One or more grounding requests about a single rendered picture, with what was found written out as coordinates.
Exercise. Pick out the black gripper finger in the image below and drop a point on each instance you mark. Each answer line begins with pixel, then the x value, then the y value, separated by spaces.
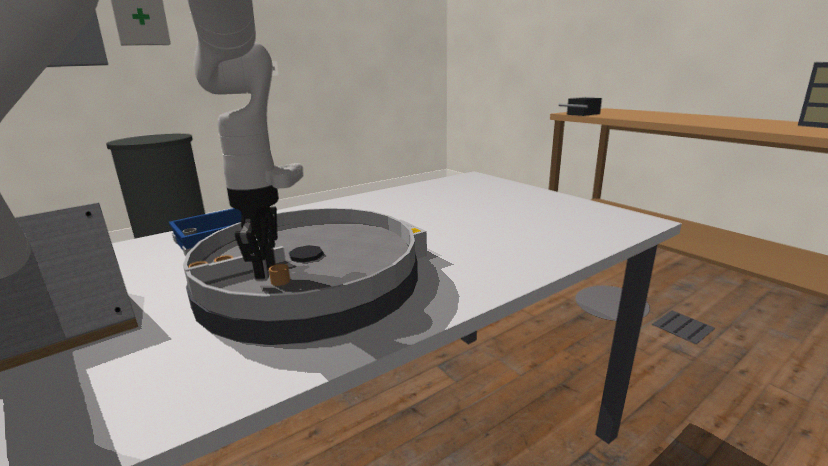
pixel 270 256
pixel 246 240

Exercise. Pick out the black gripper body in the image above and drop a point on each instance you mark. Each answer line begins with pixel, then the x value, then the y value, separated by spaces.
pixel 249 203

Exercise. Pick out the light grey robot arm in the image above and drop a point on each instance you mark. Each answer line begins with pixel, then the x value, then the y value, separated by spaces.
pixel 34 32

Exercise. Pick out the blue crate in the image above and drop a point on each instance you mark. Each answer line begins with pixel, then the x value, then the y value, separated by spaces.
pixel 216 221

